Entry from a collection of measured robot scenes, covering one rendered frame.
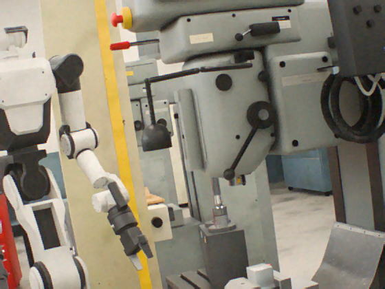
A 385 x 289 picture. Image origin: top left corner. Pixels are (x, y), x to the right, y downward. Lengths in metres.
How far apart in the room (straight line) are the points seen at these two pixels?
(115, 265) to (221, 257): 1.49
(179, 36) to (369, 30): 0.47
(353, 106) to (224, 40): 0.45
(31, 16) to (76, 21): 7.43
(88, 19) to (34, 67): 1.29
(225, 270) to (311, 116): 0.62
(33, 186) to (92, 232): 1.26
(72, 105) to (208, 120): 0.80
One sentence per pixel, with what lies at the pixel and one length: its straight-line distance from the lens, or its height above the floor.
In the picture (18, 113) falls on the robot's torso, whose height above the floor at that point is 1.58.
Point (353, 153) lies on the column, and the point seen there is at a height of 1.30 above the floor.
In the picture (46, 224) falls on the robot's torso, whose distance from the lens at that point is 2.18.
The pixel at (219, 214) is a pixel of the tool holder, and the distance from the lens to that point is 2.02.
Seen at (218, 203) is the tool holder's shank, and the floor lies 1.19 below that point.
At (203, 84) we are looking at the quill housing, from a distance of 1.61.
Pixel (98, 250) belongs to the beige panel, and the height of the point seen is 0.84.
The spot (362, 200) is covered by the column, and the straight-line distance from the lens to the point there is 1.87.
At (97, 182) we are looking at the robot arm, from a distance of 2.24.
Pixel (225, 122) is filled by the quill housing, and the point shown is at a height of 1.45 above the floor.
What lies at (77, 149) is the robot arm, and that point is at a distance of 2.29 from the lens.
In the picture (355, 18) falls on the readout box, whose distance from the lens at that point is 1.48.
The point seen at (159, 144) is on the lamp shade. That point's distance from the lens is 1.51.
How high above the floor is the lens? 1.49
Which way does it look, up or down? 3 degrees down
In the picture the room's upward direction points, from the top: 9 degrees counter-clockwise
